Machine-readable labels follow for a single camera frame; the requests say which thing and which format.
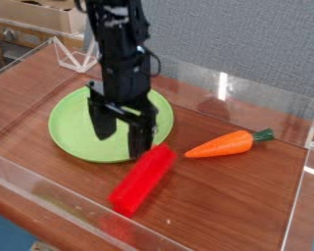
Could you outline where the orange toy carrot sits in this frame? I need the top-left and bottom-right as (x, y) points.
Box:
(184, 128), (274, 158)

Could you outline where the red star-shaped block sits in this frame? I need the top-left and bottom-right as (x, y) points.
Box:
(108, 143), (176, 218)

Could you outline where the wooden shelf with metal knob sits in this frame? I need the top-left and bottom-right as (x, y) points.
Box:
(0, 18), (84, 49)

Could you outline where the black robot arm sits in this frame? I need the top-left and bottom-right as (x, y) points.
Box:
(75, 0), (159, 159)

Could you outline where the black cable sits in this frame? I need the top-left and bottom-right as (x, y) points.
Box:
(138, 45), (162, 78)

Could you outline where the cardboard box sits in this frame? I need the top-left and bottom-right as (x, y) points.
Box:
(0, 0), (87, 33)

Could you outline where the clear acrylic tray wall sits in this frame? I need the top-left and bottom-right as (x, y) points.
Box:
(0, 43), (314, 251)

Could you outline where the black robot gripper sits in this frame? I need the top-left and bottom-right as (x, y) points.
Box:
(88, 53), (158, 159)

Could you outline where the green plastic plate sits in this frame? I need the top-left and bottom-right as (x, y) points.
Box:
(48, 87), (174, 163)

